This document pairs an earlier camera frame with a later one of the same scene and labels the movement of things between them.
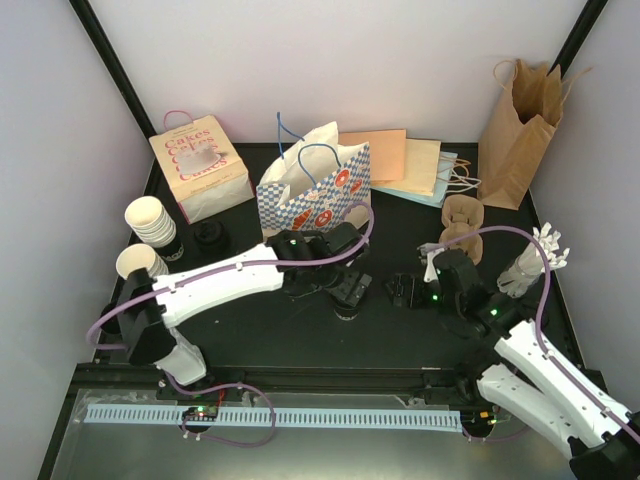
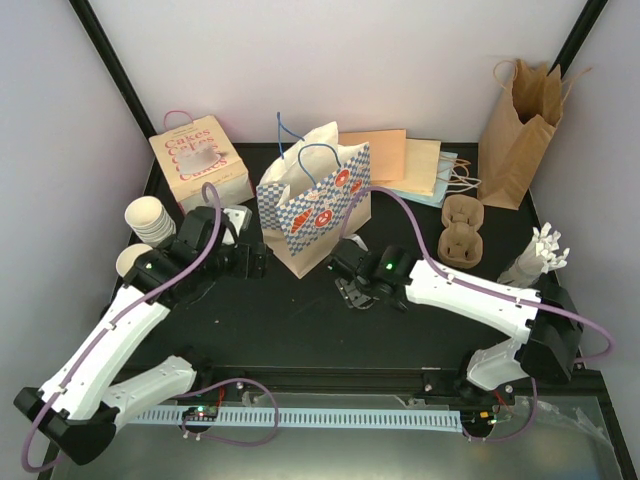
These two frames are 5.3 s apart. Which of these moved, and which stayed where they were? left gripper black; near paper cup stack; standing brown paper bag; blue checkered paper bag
Moved: left gripper black
Stayed: near paper cup stack; standing brown paper bag; blue checkered paper bag
